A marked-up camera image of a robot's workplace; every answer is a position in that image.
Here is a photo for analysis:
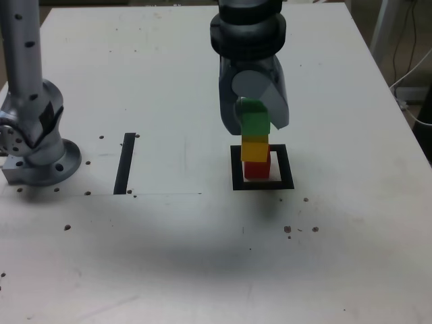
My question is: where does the white cable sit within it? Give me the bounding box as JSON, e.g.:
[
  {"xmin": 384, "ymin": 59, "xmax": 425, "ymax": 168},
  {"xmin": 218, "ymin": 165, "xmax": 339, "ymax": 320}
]
[{"xmin": 390, "ymin": 49, "xmax": 432, "ymax": 126}]

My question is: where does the red cube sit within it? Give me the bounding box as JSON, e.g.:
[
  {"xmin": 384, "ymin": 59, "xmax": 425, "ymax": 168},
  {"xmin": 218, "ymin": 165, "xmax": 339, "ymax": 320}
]
[{"xmin": 242, "ymin": 161, "xmax": 272, "ymax": 180}]

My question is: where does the black cable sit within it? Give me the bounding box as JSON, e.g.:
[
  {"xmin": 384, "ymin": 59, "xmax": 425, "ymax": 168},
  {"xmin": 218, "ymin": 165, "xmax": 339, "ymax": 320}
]
[{"xmin": 391, "ymin": 0, "xmax": 419, "ymax": 86}]

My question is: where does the black tape strip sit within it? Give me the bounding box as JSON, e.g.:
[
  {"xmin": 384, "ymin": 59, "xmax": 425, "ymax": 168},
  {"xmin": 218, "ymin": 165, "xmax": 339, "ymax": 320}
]
[{"xmin": 113, "ymin": 132, "xmax": 136, "ymax": 196}]

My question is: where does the black tape square outline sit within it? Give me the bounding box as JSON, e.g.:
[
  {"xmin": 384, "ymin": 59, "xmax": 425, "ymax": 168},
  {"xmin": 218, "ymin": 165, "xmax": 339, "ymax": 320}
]
[{"xmin": 230, "ymin": 144, "xmax": 295, "ymax": 191}]

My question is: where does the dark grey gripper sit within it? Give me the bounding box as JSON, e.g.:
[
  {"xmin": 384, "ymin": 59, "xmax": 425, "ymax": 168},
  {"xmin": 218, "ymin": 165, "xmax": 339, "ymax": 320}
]
[{"xmin": 218, "ymin": 55, "xmax": 290, "ymax": 136}]

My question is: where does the white metal post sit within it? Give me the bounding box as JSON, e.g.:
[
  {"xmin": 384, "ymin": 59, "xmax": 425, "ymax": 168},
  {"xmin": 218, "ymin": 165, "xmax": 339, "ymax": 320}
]
[{"xmin": 369, "ymin": 0, "xmax": 398, "ymax": 59}]

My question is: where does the green cube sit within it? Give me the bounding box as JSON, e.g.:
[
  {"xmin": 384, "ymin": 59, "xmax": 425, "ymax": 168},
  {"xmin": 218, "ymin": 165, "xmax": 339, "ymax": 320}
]
[{"xmin": 241, "ymin": 99, "xmax": 271, "ymax": 136}]

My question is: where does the yellow cube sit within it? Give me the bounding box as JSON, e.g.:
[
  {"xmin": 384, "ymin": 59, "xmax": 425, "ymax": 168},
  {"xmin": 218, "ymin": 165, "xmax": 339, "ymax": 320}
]
[{"xmin": 240, "ymin": 134, "xmax": 271, "ymax": 163}]

